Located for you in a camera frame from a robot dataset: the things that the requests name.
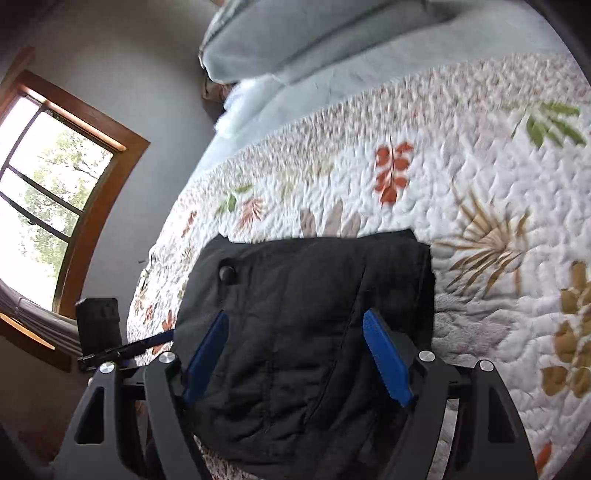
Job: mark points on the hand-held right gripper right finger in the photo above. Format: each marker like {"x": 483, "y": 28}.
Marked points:
{"x": 385, "y": 360}

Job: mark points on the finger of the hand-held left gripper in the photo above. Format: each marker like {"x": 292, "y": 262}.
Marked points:
{"x": 152, "y": 340}

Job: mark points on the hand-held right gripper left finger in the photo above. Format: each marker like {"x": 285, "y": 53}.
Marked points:
{"x": 207, "y": 355}

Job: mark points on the black pants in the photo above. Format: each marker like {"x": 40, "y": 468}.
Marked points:
{"x": 300, "y": 323}

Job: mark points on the grey pleated curtain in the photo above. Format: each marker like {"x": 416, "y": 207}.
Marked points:
{"x": 41, "y": 318}

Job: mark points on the wooden framed window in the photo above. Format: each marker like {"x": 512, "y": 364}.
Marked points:
{"x": 51, "y": 184}

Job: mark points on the leaf print quilt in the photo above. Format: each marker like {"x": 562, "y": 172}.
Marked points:
{"x": 461, "y": 184}

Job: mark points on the brown floral cloth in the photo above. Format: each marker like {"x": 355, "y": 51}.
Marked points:
{"x": 214, "y": 94}

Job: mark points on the grey bed sheet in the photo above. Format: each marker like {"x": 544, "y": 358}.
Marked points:
{"x": 369, "y": 64}

